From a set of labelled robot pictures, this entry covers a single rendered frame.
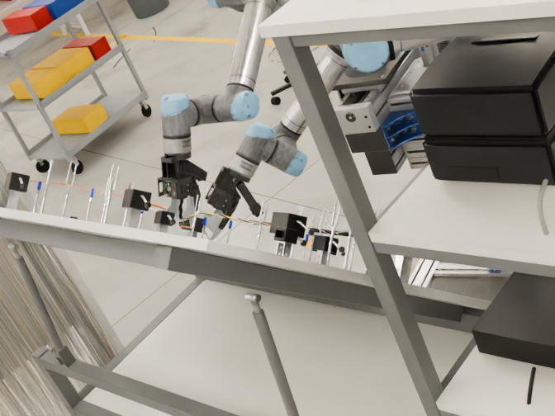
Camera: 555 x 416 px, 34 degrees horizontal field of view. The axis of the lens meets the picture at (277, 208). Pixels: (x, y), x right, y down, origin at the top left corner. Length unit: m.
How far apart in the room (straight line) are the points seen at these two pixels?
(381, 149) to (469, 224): 1.46
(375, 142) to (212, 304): 0.72
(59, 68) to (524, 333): 5.07
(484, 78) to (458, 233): 0.24
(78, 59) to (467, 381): 5.09
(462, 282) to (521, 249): 2.08
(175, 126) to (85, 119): 4.16
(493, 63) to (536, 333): 0.53
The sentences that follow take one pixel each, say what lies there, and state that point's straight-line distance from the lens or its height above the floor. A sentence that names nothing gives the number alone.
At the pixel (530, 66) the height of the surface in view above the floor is 1.65.
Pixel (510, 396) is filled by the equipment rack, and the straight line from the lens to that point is 1.71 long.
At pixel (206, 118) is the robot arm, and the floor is 1.39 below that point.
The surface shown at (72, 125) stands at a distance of 6.62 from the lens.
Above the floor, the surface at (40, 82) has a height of 0.67.
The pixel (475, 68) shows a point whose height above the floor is 1.65.
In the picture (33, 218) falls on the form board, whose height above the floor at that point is 1.61.
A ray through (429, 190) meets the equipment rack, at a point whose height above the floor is 1.46.
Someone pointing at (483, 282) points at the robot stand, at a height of 0.21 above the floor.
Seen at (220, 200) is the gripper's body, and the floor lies 1.13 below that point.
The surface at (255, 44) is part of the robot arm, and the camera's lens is 2.43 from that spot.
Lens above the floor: 2.25
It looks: 28 degrees down
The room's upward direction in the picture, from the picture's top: 24 degrees counter-clockwise
